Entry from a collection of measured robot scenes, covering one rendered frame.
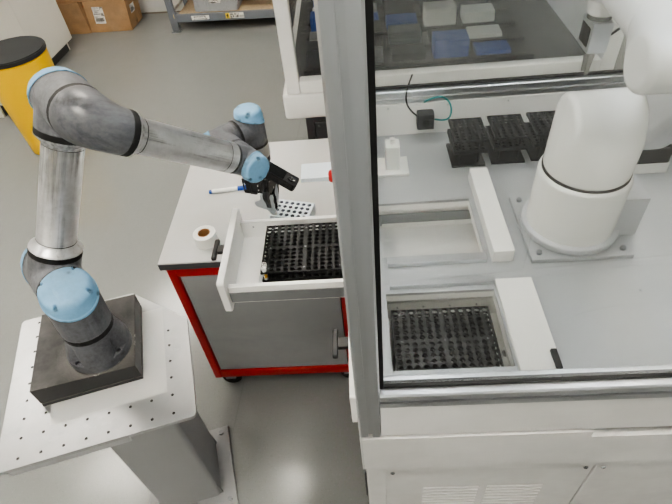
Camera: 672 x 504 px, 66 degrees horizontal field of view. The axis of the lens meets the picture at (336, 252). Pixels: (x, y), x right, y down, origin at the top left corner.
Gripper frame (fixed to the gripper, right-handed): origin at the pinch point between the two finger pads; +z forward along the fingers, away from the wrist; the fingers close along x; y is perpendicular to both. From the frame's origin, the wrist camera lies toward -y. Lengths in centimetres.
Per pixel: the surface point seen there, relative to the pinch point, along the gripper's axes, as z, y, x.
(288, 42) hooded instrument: -29, 10, -54
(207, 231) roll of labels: 2.4, 19.1, 10.9
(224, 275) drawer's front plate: -11.4, -2.1, 37.9
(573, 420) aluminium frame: -17, -81, 62
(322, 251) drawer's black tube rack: -8.2, -22.6, 22.3
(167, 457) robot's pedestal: 44, 18, 65
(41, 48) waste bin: 17, 201, -133
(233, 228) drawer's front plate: -11.5, 2.4, 21.5
